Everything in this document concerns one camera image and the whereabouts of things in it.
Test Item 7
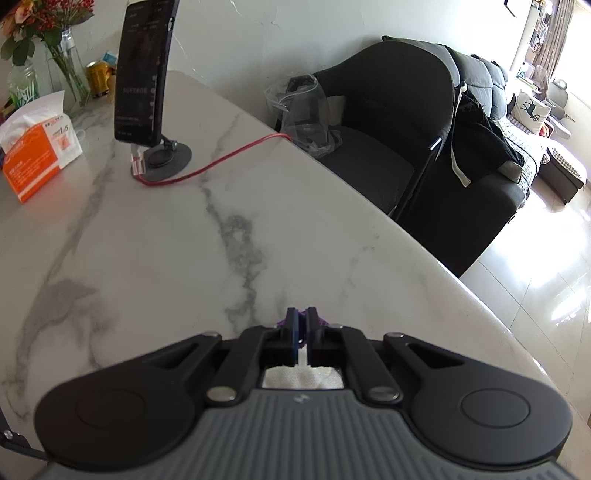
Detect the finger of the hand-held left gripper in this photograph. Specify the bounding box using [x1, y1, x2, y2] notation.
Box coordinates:
[0, 402, 51, 463]

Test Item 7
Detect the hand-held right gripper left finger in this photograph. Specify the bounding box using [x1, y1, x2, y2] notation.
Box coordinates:
[154, 307, 302, 408]

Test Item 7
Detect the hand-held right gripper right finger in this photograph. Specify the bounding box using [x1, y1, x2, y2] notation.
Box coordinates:
[307, 306, 457, 407]

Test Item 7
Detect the white towel with purple trim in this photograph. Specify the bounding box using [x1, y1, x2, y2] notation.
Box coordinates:
[261, 308, 345, 391]

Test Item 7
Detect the grey fabric sofa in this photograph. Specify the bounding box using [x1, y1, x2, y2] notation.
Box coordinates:
[383, 36, 555, 278]

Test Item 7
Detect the clear plastic bag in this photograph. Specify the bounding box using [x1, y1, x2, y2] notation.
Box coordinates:
[263, 73, 345, 160]

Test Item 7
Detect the black upholstered chair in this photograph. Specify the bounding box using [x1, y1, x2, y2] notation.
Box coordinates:
[276, 40, 463, 223]

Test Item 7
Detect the black clothes pile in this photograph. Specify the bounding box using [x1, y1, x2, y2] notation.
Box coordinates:
[450, 84, 526, 186]

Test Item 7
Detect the checked sofa blanket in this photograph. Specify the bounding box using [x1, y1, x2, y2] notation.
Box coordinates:
[500, 116, 553, 186]

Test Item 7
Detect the orange tissue pack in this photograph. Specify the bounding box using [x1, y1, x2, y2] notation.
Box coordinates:
[0, 89, 84, 204]

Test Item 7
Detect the dark ottoman with checked cover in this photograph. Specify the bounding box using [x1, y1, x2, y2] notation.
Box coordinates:
[537, 140, 590, 206]

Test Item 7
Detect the black smartphone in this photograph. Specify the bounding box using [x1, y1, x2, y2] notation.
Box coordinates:
[113, 0, 179, 149]

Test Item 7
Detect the white deer print pillow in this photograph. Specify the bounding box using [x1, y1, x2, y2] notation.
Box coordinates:
[512, 89, 553, 136]

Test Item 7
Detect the yellow can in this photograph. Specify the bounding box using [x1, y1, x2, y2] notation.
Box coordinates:
[85, 59, 116, 99]

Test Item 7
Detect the grey recliner chair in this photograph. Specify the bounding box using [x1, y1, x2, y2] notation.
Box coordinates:
[551, 78, 579, 140]

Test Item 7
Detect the glass vase with flowers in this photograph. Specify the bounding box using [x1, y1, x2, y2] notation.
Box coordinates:
[0, 0, 99, 108]

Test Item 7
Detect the patterned window curtain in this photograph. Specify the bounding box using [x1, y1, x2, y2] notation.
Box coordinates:
[537, 0, 579, 86]

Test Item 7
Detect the red cable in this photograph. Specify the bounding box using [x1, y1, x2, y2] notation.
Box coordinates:
[136, 132, 293, 188]

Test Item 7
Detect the cream fabric strap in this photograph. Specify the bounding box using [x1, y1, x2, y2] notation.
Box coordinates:
[449, 82, 472, 188]

